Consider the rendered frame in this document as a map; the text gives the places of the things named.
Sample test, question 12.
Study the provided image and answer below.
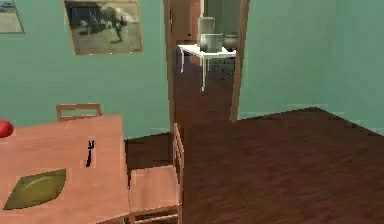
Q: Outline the grey square box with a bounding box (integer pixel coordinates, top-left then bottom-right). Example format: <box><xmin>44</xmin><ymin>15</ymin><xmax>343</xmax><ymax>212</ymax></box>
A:
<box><xmin>199</xmin><ymin>33</ymin><xmax>224</xmax><ymax>53</ymax></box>

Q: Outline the framed grey photograph picture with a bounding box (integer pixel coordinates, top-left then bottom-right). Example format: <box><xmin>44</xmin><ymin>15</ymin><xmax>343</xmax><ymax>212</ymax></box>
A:
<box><xmin>63</xmin><ymin>0</ymin><xmax>144</xmax><ymax>57</ymax></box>

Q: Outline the grey round pot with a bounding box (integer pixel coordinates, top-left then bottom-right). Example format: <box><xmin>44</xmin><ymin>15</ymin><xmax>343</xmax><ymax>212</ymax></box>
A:
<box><xmin>223</xmin><ymin>33</ymin><xmax>238</xmax><ymax>52</ymax></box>

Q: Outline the olive green square plate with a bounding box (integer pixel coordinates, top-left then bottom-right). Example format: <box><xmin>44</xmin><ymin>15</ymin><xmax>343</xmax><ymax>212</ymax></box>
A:
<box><xmin>2</xmin><ymin>168</ymin><xmax>67</xmax><ymax>211</ymax></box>

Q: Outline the red apple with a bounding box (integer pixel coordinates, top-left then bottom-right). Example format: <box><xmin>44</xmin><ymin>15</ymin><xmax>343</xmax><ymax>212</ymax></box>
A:
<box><xmin>0</xmin><ymin>119</ymin><xmax>15</xmax><ymax>139</ymax></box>

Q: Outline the black fork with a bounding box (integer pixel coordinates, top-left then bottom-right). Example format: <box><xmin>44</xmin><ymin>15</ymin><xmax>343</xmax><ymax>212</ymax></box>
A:
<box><xmin>85</xmin><ymin>139</ymin><xmax>96</xmax><ymax>168</ymax></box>

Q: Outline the tall pale grey container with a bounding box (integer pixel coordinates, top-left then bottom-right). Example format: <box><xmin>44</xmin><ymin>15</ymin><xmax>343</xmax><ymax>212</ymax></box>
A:
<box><xmin>197</xmin><ymin>16</ymin><xmax>216</xmax><ymax>36</ymax></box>

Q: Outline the light wooden dining table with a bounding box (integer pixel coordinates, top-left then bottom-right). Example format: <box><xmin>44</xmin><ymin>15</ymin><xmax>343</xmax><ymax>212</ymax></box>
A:
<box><xmin>0</xmin><ymin>114</ymin><xmax>130</xmax><ymax>224</ymax></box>

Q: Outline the framed pale landscape picture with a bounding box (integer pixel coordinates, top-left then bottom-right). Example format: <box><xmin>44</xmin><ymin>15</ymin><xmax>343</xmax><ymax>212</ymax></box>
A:
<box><xmin>0</xmin><ymin>0</ymin><xmax>25</xmax><ymax>35</ymax></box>

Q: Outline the white side table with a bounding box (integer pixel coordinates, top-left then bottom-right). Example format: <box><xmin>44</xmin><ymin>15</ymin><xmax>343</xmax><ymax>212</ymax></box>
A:
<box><xmin>177</xmin><ymin>44</ymin><xmax>237</xmax><ymax>92</ymax></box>

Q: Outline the light wooden chair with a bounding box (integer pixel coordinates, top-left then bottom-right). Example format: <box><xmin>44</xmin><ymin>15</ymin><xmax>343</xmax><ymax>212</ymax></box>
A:
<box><xmin>128</xmin><ymin>122</ymin><xmax>186</xmax><ymax>224</ymax></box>
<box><xmin>55</xmin><ymin>103</ymin><xmax>103</xmax><ymax>122</ymax></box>

